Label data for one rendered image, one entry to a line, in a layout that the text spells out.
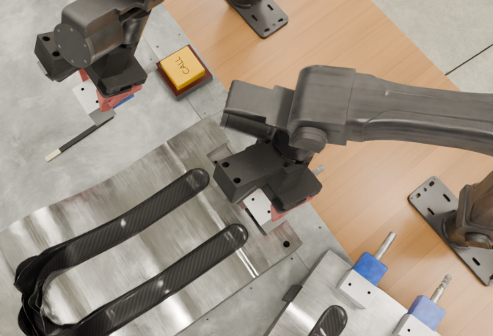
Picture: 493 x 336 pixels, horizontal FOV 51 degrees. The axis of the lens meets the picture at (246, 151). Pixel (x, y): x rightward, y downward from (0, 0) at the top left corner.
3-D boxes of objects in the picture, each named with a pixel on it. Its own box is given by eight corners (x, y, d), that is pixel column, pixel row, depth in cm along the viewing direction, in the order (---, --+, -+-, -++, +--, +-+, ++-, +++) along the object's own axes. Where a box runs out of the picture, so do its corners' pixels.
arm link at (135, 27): (114, 60, 67) (128, 23, 62) (81, 32, 67) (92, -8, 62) (147, 38, 72) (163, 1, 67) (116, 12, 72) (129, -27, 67)
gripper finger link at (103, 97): (92, 128, 78) (106, 90, 71) (69, 92, 79) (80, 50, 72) (131, 115, 82) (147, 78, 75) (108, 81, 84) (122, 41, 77)
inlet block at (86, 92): (150, 61, 87) (144, 45, 82) (166, 84, 86) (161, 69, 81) (81, 102, 85) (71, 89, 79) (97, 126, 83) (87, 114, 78)
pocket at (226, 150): (229, 147, 89) (229, 139, 85) (246, 172, 88) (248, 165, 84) (207, 161, 88) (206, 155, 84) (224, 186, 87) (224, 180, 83)
